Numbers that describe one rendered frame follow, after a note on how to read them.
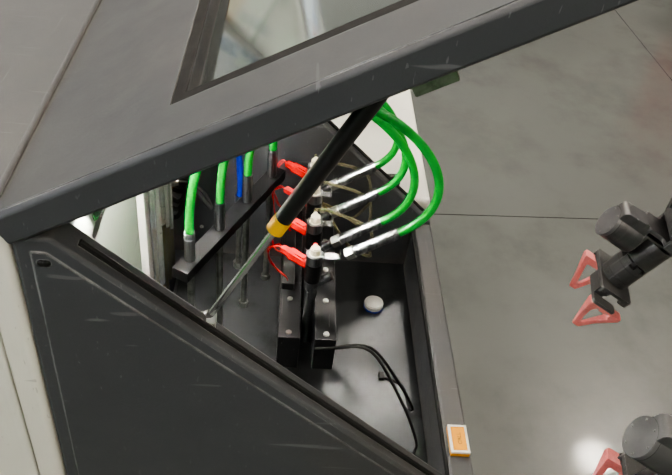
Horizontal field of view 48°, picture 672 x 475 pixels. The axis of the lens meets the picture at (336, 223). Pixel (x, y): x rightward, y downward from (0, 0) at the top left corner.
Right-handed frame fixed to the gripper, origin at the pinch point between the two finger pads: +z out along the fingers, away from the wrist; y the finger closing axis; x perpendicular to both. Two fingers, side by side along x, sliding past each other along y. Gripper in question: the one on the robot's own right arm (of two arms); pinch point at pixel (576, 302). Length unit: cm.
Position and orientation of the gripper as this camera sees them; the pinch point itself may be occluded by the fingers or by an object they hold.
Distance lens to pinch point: 145.8
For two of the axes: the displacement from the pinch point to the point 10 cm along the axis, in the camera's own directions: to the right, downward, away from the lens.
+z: -5.3, 5.9, 6.1
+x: 8.3, 5.2, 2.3
